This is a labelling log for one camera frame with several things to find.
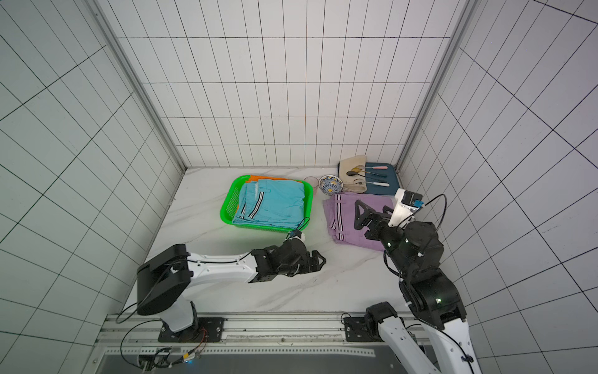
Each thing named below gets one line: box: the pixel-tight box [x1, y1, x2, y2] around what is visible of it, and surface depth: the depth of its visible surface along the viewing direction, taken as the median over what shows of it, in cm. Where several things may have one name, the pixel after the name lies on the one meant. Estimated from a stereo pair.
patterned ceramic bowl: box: [318, 174, 344, 196], surface depth 112 cm
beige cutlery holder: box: [339, 155, 367, 195], surface depth 117 cm
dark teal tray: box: [364, 162, 401, 196], surface depth 119 cm
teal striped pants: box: [232, 179, 306, 230], surface depth 98 cm
